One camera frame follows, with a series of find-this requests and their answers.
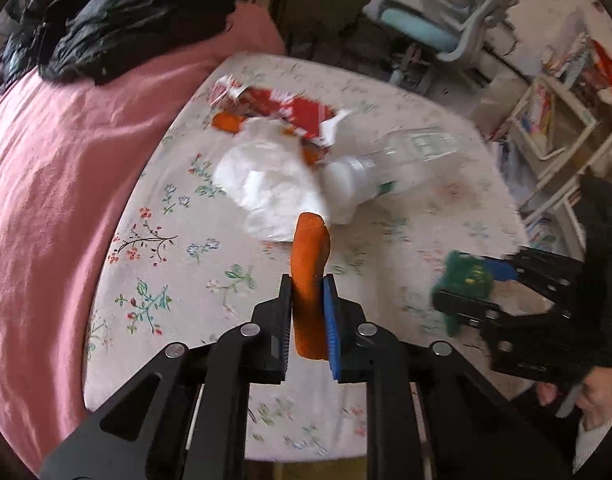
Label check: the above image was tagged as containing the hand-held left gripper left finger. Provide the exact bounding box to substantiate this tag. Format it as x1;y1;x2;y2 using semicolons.
38;274;294;480

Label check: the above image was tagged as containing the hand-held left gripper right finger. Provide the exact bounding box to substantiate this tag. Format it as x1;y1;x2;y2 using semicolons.
322;274;574;480

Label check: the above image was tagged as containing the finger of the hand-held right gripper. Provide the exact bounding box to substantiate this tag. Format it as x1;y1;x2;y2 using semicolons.
483;247;587;306
433;291;572;346

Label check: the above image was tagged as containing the green packet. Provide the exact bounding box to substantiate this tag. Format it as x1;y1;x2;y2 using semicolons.
431;251;494;337

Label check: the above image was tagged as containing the long orange peel strip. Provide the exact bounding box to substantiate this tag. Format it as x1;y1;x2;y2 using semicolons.
291;212;333;361

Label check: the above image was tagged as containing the white tissue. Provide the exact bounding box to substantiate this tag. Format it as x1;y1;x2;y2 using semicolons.
213;117;331;243

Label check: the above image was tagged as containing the orange peel piece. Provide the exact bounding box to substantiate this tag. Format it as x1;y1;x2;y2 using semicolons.
301;142;327;166
212;112;245;133

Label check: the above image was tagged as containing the person's right forearm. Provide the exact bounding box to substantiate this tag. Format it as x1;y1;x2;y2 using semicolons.
571;410;612;476

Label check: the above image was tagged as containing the person's right hand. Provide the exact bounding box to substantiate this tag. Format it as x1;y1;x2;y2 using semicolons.
536;360;612;428

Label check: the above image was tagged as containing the clear plastic bottle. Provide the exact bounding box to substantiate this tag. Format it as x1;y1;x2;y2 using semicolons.
318;127;469;226

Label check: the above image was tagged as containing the white bookshelf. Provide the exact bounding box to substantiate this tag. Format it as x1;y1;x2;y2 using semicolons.
486;35;612;241

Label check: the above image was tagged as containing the red plastic bag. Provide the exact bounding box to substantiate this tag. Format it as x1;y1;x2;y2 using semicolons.
588;40;612;106

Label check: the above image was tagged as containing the red snack wrapper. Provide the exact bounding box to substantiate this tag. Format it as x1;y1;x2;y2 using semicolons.
208;75;354;148

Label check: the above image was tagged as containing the pink blanket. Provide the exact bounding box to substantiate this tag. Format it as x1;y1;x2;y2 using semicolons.
0;0;287;476

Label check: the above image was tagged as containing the blue and grey desk chair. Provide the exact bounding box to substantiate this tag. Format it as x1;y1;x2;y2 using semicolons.
363;0;517;86

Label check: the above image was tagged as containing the black puffer jacket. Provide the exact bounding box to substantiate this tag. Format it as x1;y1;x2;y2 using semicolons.
0;0;249;86

